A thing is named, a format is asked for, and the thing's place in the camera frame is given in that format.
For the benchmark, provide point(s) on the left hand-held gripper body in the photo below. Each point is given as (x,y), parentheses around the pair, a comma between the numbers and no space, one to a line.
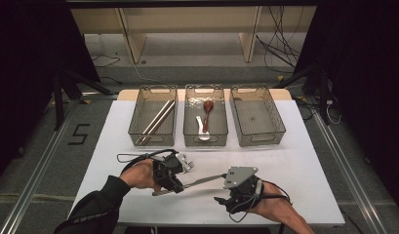
(166,169)

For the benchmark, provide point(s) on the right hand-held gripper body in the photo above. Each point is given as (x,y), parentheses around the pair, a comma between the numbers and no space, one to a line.
(241,175)

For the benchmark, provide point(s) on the steel table knife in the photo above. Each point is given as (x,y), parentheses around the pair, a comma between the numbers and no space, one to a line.
(203,179)

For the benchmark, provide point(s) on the white ceramic spoon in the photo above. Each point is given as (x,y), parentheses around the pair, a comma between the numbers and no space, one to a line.
(204,136)

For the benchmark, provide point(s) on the smoky clear plastic bin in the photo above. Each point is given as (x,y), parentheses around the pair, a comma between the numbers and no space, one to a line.
(255,117)
(153,97)
(219,120)

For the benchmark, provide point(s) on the brown wooden spoon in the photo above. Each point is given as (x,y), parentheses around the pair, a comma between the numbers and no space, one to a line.
(208,105)

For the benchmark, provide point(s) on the person's left hand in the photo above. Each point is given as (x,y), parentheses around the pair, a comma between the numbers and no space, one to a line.
(140,175)

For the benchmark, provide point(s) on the person's right hand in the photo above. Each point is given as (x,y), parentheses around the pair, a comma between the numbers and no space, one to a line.
(271,200)

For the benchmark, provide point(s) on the black tripod stand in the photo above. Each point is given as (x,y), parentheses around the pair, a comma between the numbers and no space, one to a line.
(323,97)
(59,104)

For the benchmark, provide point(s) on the beige wooden desk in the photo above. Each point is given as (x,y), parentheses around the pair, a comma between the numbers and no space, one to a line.
(193,19)

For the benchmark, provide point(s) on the black curtain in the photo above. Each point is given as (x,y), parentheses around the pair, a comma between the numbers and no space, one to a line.
(366,65)
(24,65)

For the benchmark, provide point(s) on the short aluminium rail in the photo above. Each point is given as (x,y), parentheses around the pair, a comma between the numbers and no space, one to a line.
(99,95)

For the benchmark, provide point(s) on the long aluminium rail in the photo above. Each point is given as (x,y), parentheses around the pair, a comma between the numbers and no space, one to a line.
(28,191)
(350,175)

